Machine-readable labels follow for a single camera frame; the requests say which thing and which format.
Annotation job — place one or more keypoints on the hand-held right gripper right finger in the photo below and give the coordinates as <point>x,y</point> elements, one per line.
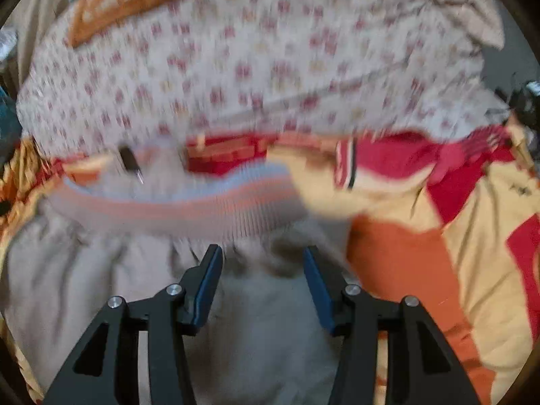
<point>320,291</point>

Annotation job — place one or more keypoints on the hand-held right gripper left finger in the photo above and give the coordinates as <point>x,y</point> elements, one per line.
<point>206,287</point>

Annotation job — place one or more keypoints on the beige zip jacket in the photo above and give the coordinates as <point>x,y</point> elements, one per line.
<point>261,312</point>

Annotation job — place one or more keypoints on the orange yellow printed blanket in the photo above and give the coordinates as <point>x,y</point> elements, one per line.
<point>422,261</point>

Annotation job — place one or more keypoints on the floral quilt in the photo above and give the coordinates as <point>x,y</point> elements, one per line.
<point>274,50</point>

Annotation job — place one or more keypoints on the dark teal object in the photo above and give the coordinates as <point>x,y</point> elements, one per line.
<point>8,122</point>

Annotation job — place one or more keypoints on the black electronic device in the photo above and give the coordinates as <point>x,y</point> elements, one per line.
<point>525,101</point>

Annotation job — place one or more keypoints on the beige curtain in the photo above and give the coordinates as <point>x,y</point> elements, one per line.
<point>38,21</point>

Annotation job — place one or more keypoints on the beige patterned cloth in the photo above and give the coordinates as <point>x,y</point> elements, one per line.
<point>472,8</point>

